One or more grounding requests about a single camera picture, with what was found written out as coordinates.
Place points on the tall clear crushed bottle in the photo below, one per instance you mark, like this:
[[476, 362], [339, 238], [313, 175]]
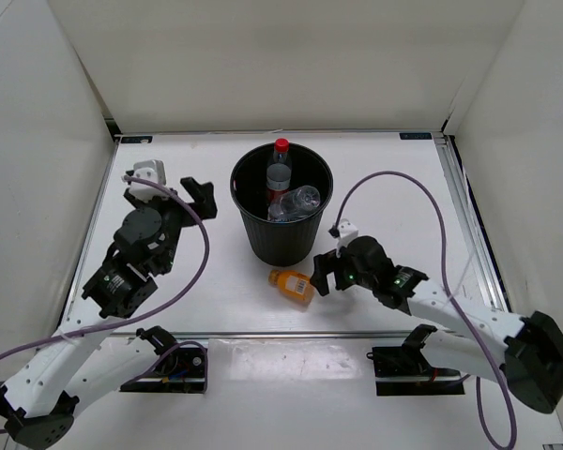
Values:
[[298, 203]]

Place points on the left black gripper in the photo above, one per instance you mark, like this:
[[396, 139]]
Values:
[[203, 196]]

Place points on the right aluminium frame rail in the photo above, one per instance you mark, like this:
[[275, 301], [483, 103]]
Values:
[[482, 266]]

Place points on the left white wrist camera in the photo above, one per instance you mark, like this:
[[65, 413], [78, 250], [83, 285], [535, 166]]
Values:
[[146, 182]]

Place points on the front aluminium rail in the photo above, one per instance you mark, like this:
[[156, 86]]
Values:
[[300, 335]]

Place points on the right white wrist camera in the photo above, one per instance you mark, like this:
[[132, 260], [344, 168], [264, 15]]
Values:
[[344, 232]]

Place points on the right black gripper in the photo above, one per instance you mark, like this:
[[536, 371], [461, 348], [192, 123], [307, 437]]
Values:
[[327, 263]]

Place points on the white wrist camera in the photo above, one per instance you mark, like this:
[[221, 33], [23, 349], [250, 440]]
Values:
[[146, 182], [344, 232]]

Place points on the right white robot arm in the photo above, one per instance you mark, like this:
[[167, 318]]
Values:
[[524, 352]]

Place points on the black plastic waste bin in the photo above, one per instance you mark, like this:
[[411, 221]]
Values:
[[279, 243]]

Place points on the orange juice bottle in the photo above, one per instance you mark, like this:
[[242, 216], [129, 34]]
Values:
[[292, 285]]

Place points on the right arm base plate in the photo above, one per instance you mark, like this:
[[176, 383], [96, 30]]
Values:
[[395, 375]]

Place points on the red label clear bottle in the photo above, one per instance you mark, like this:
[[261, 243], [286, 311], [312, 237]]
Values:
[[278, 170]]

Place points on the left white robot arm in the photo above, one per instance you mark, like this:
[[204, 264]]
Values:
[[74, 368]]

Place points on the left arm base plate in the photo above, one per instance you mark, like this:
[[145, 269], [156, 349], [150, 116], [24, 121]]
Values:
[[184, 371]]

